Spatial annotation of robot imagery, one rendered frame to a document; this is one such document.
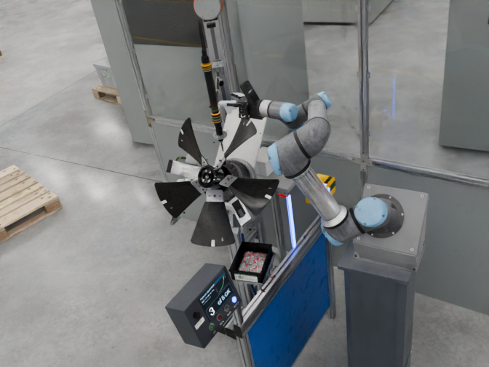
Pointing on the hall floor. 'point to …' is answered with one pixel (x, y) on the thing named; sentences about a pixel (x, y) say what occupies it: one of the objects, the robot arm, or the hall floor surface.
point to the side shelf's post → (279, 226)
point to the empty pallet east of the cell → (22, 201)
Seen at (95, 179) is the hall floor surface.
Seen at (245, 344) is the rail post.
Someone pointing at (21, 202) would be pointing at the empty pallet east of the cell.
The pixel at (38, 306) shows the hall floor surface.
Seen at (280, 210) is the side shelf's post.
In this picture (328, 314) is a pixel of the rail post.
